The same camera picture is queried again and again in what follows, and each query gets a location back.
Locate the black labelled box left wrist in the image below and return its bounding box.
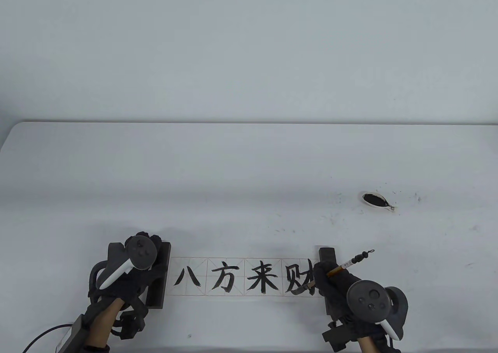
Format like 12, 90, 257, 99
56, 316, 84, 353

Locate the person's left hand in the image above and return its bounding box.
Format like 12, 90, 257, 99
88, 232, 168, 307

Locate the person's left forearm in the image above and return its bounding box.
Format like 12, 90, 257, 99
84, 299, 123, 353

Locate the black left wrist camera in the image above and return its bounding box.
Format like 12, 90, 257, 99
117, 308, 147, 340

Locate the red grid calligraphy paper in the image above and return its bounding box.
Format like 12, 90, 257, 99
167, 257, 325, 298

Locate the small white ink dish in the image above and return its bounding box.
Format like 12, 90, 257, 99
360, 191, 398, 213

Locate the bamboo Chinese brush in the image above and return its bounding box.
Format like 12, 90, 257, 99
293, 250, 376, 297

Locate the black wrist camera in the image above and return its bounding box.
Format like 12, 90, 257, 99
117, 308, 147, 340
322, 322, 356, 351

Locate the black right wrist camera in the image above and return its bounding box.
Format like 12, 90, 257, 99
322, 322, 356, 351

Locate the black braided cable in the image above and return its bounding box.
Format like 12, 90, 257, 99
23, 323, 74, 353

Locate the person's right hand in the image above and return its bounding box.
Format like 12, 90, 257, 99
313, 261, 364, 324

